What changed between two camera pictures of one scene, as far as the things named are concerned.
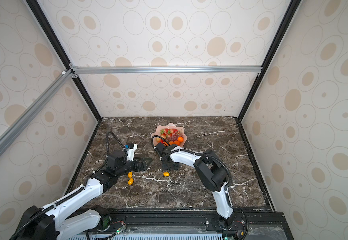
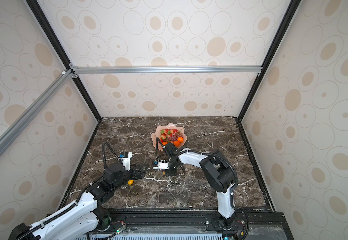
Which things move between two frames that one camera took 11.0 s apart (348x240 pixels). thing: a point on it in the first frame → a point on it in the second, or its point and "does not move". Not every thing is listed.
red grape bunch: [174, 136] does not move
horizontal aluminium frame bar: [165, 69] does not move
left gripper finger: [141, 164] → [136, 174]
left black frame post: [37, 9] does not move
